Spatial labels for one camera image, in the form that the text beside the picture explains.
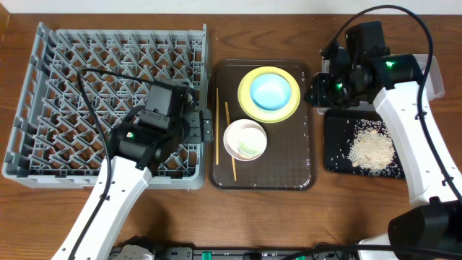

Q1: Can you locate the white cup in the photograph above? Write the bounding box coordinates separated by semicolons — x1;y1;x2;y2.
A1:
237;127;267;159

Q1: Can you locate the light blue bowl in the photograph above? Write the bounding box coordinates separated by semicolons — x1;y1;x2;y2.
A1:
250;74;292;111

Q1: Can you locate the rice food scraps pile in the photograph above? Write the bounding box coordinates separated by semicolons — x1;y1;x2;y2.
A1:
331;118;404;177

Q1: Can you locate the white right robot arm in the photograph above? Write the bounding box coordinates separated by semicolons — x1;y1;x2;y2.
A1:
305;45;461;259

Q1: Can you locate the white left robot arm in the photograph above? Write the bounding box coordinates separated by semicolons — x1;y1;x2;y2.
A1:
54;106;213;259

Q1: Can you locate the black waste tray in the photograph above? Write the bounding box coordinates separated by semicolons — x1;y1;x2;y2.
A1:
323;108;407;180

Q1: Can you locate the clear plastic waste bin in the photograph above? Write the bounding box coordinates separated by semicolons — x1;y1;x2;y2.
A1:
313;53;445;116

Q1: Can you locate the wooden chopstick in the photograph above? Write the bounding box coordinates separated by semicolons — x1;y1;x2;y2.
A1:
215;88;219;165
224;101;238;182

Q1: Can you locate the pink bowl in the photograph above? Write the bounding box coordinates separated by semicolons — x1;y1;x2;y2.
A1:
223;119;268;162

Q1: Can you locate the yellow plate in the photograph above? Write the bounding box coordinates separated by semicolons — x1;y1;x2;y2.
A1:
237;66;301;123

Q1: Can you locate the dark brown serving tray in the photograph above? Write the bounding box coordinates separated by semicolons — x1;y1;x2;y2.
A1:
209;59;317;191

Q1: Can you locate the grey plastic dish rack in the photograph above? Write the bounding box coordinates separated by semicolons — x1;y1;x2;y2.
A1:
1;25;211;189

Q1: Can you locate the black equipment rail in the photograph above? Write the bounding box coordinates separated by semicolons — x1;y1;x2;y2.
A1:
104;236;362;260

